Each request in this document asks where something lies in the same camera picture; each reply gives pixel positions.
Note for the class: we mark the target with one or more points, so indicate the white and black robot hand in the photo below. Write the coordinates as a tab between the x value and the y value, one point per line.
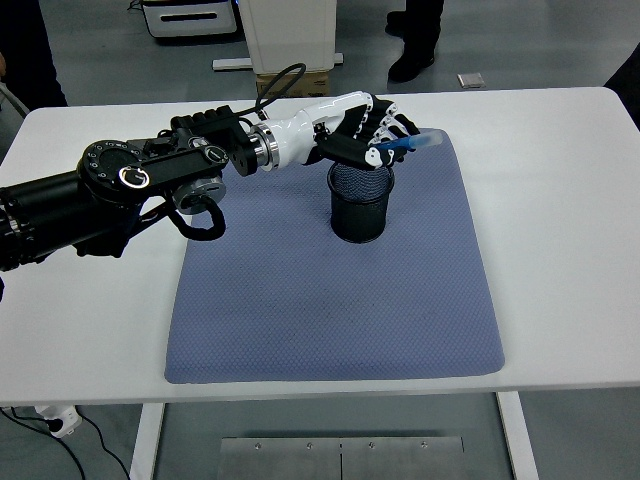
300	135

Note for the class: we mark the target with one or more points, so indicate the blue marker with clear cap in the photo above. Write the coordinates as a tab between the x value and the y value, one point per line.
425	139

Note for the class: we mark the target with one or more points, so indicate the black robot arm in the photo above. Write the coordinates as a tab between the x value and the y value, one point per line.
50	215

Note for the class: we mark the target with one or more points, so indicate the black mesh pen holder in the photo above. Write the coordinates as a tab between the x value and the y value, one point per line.
357	220

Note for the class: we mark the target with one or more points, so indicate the brown cardboard box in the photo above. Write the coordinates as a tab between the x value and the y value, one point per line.
315	85

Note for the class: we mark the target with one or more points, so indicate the person in black shoes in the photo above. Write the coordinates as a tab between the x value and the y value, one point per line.
417	45

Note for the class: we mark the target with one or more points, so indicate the white appliance with black slot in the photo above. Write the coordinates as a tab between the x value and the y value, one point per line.
190	20

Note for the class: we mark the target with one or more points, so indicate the blue-grey textured mat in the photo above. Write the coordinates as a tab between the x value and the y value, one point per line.
325	310

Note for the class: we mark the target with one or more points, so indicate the small grey floor plate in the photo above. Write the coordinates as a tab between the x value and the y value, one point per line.
471	80

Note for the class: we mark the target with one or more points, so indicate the person beside grey rod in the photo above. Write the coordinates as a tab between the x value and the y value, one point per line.
25	50

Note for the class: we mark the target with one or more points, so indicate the grey metal plate with screws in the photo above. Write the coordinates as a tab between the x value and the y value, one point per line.
280	460

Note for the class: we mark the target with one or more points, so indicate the white table leg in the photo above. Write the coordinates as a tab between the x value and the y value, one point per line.
146	440
517	440

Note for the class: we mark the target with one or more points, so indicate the white power strip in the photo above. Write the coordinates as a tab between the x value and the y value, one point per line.
62	422

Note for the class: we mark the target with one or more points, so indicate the white pedestal with base bar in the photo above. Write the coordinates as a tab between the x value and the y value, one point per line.
290	35

